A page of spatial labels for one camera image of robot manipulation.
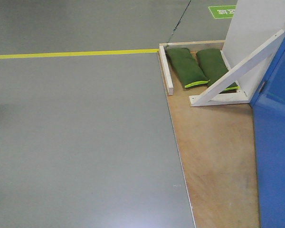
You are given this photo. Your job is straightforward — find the blue door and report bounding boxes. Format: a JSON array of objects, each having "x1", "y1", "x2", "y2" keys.
[{"x1": 251, "y1": 38, "x2": 285, "y2": 228}]

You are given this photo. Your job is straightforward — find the yellow floor tape line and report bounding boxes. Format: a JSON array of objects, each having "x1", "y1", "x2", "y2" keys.
[{"x1": 0, "y1": 48, "x2": 159, "y2": 59}]

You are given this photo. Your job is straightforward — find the green sandbag left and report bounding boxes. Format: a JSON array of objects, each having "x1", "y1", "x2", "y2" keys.
[{"x1": 166, "y1": 47, "x2": 209, "y2": 88}]

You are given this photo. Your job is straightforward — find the green sandbag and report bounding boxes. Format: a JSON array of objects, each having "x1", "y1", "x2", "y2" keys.
[
  {"x1": 166, "y1": 47, "x2": 209, "y2": 88},
  {"x1": 196, "y1": 48, "x2": 228, "y2": 87}
]

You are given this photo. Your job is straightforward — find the white diagonal brace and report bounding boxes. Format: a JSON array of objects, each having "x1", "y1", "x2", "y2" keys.
[{"x1": 189, "y1": 29, "x2": 285, "y2": 107}]

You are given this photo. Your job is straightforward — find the plywood base platform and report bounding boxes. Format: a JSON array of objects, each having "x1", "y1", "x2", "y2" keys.
[{"x1": 167, "y1": 63, "x2": 260, "y2": 228}]

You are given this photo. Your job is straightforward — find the green sandbag right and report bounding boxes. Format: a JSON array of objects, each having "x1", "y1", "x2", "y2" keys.
[{"x1": 196, "y1": 48, "x2": 228, "y2": 87}]

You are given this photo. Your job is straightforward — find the green floor sign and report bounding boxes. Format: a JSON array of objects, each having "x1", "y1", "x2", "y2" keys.
[{"x1": 208, "y1": 5, "x2": 236, "y2": 19}]

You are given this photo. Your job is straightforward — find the white wooden base frame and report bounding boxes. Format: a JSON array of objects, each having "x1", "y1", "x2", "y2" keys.
[{"x1": 158, "y1": 40, "x2": 249, "y2": 107}]

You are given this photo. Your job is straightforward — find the white wall panel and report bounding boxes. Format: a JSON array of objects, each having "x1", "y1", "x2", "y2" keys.
[{"x1": 222, "y1": 0, "x2": 285, "y2": 98}]

